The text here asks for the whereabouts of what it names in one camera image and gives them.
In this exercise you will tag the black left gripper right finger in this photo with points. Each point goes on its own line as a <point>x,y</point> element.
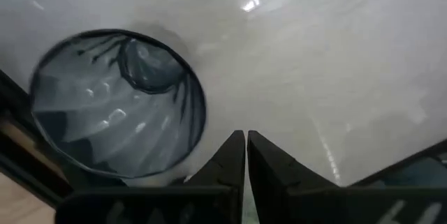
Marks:
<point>269,171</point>

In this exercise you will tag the white table mat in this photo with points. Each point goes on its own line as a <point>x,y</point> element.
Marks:
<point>314,60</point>

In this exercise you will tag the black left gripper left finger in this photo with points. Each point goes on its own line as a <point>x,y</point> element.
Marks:
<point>227,168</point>

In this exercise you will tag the black metal table frame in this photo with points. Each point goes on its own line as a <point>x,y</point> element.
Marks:
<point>38,182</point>

